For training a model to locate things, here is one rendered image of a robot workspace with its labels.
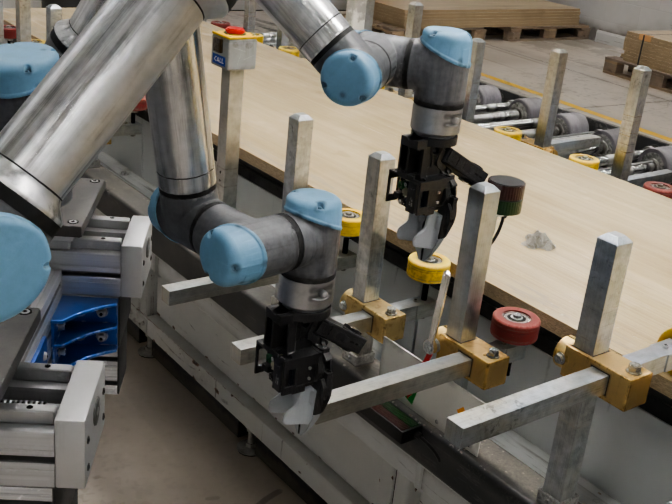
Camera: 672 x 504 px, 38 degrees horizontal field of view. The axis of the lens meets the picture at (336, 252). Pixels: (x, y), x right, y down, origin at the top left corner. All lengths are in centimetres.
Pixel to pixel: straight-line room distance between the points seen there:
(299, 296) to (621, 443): 69
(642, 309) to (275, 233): 81
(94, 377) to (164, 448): 164
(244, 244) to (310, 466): 139
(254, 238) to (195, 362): 175
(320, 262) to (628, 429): 68
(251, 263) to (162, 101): 22
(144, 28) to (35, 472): 50
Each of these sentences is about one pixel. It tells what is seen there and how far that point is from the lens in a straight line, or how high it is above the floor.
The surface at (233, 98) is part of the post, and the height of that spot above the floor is 109.
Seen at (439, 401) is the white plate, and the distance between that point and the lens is 166.
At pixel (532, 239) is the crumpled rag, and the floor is 92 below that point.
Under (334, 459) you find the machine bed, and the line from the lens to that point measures 244.
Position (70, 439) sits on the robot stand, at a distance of 111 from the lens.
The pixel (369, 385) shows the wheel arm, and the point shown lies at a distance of 145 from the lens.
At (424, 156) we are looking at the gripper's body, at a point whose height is 119.
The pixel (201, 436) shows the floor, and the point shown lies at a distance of 286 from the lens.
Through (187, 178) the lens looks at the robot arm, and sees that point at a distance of 123.
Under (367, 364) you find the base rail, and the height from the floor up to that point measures 70.
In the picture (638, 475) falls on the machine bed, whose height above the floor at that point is 69.
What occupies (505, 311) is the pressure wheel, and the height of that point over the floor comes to 91.
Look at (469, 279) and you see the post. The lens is 155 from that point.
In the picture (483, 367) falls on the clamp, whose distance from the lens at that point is 156.
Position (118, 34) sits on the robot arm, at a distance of 97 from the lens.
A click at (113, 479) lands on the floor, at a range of 269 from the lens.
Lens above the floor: 159
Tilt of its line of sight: 22 degrees down
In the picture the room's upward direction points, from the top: 6 degrees clockwise
